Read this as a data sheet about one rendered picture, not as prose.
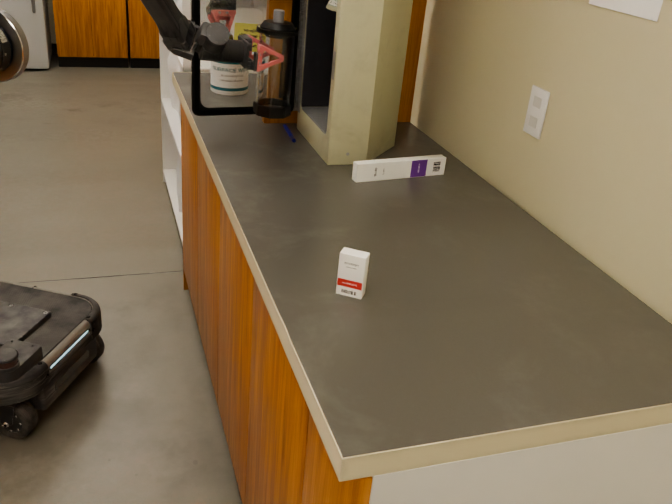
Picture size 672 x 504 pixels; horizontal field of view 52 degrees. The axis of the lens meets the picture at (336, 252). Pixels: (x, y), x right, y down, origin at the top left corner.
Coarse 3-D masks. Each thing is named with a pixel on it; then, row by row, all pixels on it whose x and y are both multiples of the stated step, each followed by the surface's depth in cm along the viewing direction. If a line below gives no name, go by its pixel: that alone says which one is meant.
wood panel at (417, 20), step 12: (420, 0) 210; (420, 12) 212; (420, 24) 214; (408, 36) 215; (420, 36) 216; (408, 48) 216; (408, 60) 218; (408, 72) 220; (408, 84) 222; (408, 96) 224; (408, 108) 226; (264, 120) 213; (276, 120) 214; (288, 120) 215; (408, 120) 228
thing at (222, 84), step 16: (208, 0) 184; (224, 0) 185; (240, 0) 187; (256, 0) 189; (272, 0) 190; (288, 0) 192; (208, 16) 186; (224, 16) 187; (240, 16) 189; (256, 16) 191; (272, 16) 192; (288, 16) 194; (240, 32) 191; (256, 32) 193; (256, 48) 195; (208, 64) 192; (224, 64) 193; (208, 80) 194; (224, 80) 195; (240, 80) 197; (256, 80) 199; (208, 96) 196; (224, 96) 197; (240, 96) 199
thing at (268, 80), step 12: (264, 36) 176; (276, 36) 174; (288, 36) 175; (276, 48) 176; (288, 48) 178; (264, 60) 178; (288, 60) 179; (264, 72) 180; (276, 72) 179; (288, 72) 181; (264, 84) 181; (276, 84) 181; (288, 84) 183; (264, 96) 182; (276, 96) 182; (288, 96) 185
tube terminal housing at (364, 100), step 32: (352, 0) 167; (384, 0) 169; (352, 32) 171; (384, 32) 175; (352, 64) 174; (384, 64) 181; (352, 96) 178; (384, 96) 187; (352, 128) 182; (384, 128) 193; (352, 160) 187
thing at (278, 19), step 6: (276, 12) 176; (282, 12) 176; (276, 18) 176; (282, 18) 177; (264, 24) 176; (270, 24) 175; (276, 24) 175; (282, 24) 175; (288, 24) 176; (276, 30) 174; (282, 30) 175; (288, 30) 175
